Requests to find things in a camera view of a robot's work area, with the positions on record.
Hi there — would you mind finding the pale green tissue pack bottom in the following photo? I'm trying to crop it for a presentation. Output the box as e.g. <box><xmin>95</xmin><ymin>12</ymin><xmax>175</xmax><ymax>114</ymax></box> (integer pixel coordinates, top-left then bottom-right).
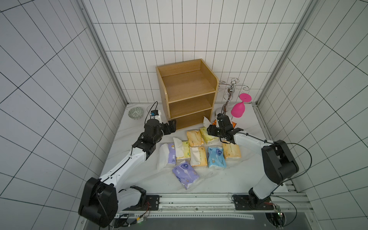
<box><xmin>199</xmin><ymin>127</ymin><xmax>219</xmax><ymax>145</ymax></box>

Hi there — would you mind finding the yellow tissue pack bottom shelf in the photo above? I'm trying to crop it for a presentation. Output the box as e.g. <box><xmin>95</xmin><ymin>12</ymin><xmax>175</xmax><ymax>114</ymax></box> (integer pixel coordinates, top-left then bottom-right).
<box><xmin>186</xmin><ymin>129</ymin><xmax>205</xmax><ymax>147</ymax></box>

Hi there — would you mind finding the cream yellow tissue pack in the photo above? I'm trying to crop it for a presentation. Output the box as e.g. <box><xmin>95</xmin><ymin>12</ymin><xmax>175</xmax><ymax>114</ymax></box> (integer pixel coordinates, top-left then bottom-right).
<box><xmin>222</xmin><ymin>143</ymin><xmax>242</xmax><ymax>160</ymax></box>

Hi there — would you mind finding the green-yellow floral tissue pack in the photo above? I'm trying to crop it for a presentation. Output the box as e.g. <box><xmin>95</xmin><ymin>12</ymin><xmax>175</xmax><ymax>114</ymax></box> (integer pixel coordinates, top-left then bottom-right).
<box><xmin>173</xmin><ymin>138</ymin><xmax>191</xmax><ymax>160</ymax></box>

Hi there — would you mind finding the light blue tissue pack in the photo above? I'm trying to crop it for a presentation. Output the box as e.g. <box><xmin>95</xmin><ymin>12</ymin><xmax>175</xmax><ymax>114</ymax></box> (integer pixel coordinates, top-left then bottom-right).
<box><xmin>207</xmin><ymin>146</ymin><xmax>227</xmax><ymax>169</ymax></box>

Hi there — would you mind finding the purple dog tissue pack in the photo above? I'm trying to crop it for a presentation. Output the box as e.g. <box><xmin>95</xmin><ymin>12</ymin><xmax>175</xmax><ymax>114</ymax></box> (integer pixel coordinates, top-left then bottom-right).
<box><xmin>157</xmin><ymin>143</ymin><xmax>176</xmax><ymax>171</ymax></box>

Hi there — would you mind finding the orange-yellow tissue pack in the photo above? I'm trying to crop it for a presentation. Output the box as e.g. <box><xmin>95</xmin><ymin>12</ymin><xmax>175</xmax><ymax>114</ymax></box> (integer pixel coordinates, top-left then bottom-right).
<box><xmin>190</xmin><ymin>146</ymin><xmax>208</xmax><ymax>167</ymax></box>

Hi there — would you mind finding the purple tissue pack bottom shelf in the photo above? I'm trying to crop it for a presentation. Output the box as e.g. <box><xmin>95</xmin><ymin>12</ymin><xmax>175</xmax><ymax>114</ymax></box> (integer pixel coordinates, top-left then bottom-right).
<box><xmin>172</xmin><ymin>161</ymin><xmax>200</xmax><ymax>189</ymax></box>

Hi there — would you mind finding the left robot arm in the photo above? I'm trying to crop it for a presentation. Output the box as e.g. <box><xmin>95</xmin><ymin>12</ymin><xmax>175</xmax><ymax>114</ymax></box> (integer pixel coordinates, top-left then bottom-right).
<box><xmin>78</xmin><ymin>118</ymin><xmax>176</xmax><ymax>228</ymax></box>

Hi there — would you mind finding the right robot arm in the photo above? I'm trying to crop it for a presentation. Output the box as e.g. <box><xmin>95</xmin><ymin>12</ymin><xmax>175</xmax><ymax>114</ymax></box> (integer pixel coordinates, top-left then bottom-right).
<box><xmin>205</xmin><ymin>113</ymin><xmax>299</xmax><ymax>209</ymax></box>

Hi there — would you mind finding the wooden three-tier shelf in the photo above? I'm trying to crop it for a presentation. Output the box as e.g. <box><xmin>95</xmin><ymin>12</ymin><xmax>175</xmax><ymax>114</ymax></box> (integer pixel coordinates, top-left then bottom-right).
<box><xmin>156</xmin><ymin>59</ymin><xmax>219</xmax><ymax>129</ymax></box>

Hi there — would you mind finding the pink plastic wine glass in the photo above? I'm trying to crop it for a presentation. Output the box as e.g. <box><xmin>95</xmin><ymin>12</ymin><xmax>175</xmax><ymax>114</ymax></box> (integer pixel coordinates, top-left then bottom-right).
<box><xmin>231</xmin><ymin>93</ymin><xmax>252</xmax><ymax>118</ymax></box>

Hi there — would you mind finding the clear plastic cup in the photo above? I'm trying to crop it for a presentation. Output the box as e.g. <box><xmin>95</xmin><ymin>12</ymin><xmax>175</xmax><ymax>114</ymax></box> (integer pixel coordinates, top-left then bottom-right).
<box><xmin>147</xmin><ymin>104</ymin><xmax>157</xmax><ymax>114</ymax></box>

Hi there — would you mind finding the green patterned ceramic bowl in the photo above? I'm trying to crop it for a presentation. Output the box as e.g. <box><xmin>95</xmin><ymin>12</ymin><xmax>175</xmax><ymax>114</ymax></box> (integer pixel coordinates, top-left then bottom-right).
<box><xmin>128</xmin><ymin>107</ymin><xmax>144</xmax><ymax>120</ymax></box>

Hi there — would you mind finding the chrome glass holder stand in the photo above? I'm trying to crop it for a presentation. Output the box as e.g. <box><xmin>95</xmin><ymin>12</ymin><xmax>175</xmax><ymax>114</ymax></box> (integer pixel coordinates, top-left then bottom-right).
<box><xmin>215</xmin><ymin>78</ymin><xmax>250</xmax><ymax>115</ymax></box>

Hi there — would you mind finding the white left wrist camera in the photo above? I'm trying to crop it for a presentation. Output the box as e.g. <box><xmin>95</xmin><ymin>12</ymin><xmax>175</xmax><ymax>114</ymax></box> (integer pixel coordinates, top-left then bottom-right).
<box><xmin>150</xmin><ymin>109</ymin><xmax>162</xmax><ymax>123</ymax></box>

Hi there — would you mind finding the black left camera cable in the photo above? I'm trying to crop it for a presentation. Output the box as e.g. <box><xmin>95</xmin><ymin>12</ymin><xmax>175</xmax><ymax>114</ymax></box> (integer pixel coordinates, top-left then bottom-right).
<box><xmin>143</xmin><ymin>101</ymin><xmax>159</xmax><ymax>126</ymax></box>

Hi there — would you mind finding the black camera cable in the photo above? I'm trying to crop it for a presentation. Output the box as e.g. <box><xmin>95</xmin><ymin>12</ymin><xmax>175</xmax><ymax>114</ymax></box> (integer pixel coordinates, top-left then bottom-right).
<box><xmin>221</xmin><ymin>97</ymin><xmax>313</xmax><ymax>228</ymax></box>
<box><xmin>143</xmin><ymin>101</ymin><xmax>159</xmax><ymax>126</ymax></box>

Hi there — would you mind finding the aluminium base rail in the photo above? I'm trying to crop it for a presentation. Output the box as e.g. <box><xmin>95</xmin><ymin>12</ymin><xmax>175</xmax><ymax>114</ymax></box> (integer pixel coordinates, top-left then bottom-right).
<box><xmin>99</xmin><ymin>193</ymin><xmax>313</xmax><ymax>220</ymax></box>

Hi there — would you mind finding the black right camera cable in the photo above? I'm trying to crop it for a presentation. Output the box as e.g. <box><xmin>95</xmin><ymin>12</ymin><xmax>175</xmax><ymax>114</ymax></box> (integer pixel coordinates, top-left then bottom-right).
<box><xmin>221</xmin><ymin>97</ymin><xmax>313</xmax><ymax>228</ymax></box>

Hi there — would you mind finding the aluminium corner post left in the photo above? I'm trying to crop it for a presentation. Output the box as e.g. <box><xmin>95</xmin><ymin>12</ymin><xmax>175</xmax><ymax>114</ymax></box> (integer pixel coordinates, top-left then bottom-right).
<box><xmin>76</xmin><ymin>0</ymin><xmax>128</xmax><ymax>106</ymax></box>

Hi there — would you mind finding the aluminium corner post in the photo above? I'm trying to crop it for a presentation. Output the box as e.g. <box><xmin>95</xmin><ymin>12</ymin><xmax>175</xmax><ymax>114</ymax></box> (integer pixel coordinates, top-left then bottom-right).
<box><xmin>254</xmin><ymin>0</ymin><xmax>320</xmax><ymax>106</ymax></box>
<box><xmin>76</xmin><ymin>0</ymin><xmax>128</xmax><ymax>106</ymax></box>

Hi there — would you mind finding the aluminium corner post right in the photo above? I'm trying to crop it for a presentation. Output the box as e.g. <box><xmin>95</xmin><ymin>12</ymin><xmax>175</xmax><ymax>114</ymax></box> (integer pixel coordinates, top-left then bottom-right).
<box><xmin>254</xmin><ymin>0</ymin><xmax>320</xmax><ymax>106</ymax></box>

